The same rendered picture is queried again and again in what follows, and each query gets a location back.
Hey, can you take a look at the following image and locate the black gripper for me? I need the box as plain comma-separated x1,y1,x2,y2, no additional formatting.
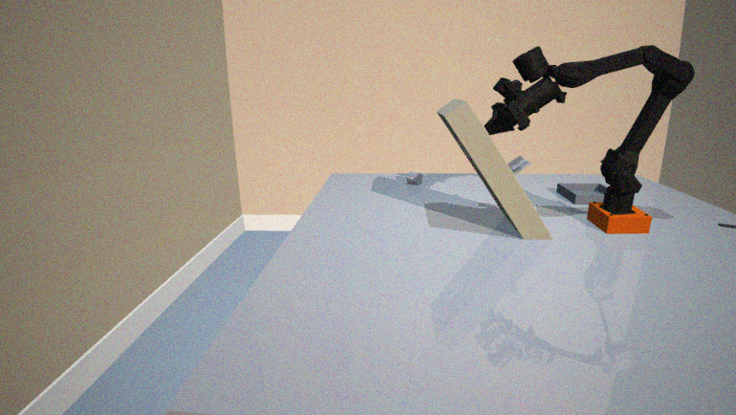
484,88,542,135

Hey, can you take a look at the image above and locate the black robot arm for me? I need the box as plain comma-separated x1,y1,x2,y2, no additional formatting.
493,45,695,215

